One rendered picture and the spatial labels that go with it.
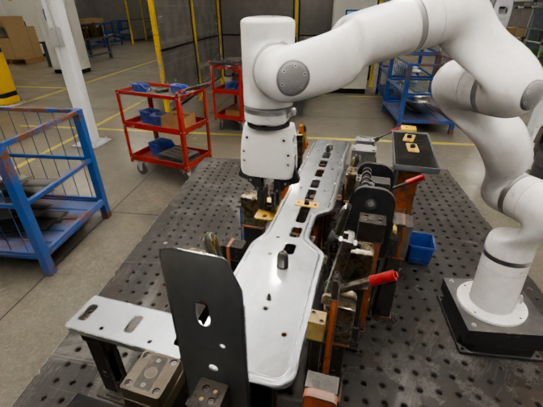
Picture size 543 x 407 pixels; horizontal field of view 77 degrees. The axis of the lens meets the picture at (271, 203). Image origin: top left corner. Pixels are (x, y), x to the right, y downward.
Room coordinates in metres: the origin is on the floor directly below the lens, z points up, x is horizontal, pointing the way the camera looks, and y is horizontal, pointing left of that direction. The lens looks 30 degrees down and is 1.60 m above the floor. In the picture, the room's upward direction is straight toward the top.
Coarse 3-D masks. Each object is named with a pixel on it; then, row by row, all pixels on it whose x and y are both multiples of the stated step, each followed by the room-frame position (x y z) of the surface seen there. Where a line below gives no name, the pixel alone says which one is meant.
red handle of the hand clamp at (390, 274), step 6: (390, 270) 0.52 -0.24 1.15; (372, 276) 0.52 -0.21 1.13; (378, 276) 0.52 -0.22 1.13; (384, 276) 0.51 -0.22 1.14; (390, 276) 0.51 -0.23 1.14; (396, 276) 0.51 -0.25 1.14; (354, 282) 0.53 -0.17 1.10; (360, 282) 0.53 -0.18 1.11; (366, 282) 0.52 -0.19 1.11; (372, 282) 0.51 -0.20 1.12; (378, 282) 0.51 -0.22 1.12; (384, 282) 0.51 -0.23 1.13; (342, 288) 0.53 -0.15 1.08; (348, 288) 0.53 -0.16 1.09; (354, 288) 0.52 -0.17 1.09
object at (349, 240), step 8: (344, 232) 0.55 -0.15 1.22; (328, 240) 0.54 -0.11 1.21; (336, 240) 0.54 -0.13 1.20; (344, 240) 0.53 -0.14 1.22; (352, 240) 0.53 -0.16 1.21; (344, 248) 0.52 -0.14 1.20; (352, 248) 0.53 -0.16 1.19; (336, 256) 0.56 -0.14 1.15; (344, 256) 0.52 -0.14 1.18; (336, 264) 0.53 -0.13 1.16; (344, 264) 0.52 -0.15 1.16; (328, 280) 0.56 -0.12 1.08; (328, 288) 0.53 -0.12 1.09
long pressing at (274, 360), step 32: (320, 160) 1.43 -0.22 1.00; (288, 192) 1.13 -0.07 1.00; (320, 192) 1.12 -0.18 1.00; (288, 224) 0.90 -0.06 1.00; (256, 256) 0.74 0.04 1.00; (288, 256) 0.74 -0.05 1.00; (320, 256) 0.74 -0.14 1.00; (256, 288) 0.62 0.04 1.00; (288, 288) 0.62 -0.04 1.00; (256, 320) 0.52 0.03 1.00; (288, 320) 0.52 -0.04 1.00; (256, 352) 0.44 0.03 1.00; (288, 352) 0.44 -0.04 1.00; (256, 384) 0.38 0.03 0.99; (288, 384) 0.38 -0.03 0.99
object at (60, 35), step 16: (48, 0) 4.30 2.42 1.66; (48, 16) 4.31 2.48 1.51; (64, 16) 4.39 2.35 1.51; (48, 32) 4.24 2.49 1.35; (64, 32) 4.32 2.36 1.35; (64, 48) 4.30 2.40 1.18; (64, 64) 4.31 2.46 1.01; (80, 80) 4.37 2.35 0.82; (80, 96) 4.30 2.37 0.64; (96, 128) 4.44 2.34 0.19; (80, 144) 4.30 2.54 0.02; (96, 144) 4.30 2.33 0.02
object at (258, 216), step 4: (268, 200) 0.62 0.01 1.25; (264, 204) 0.59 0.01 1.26; (268, 204) 0.59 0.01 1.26; (280, 204) 0.60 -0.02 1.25; (264, 208) 0.58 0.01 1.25; (268, 208) 0.58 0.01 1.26; (276, 208) 0.58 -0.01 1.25; (256, 212) 0.57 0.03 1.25; (260, 212) 0.57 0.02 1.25; (264, 212) 0.57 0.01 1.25; (268, 212) 0.57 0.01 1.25; (272, 212) 0.57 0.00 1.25; (276, 212) 0.57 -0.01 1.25; (256, 216) 0.55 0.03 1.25; (260, 216) 0.55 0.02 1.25; (268, 216) 0.55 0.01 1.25; (272, 216) 0.55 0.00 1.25; (268, 220) 0.54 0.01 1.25
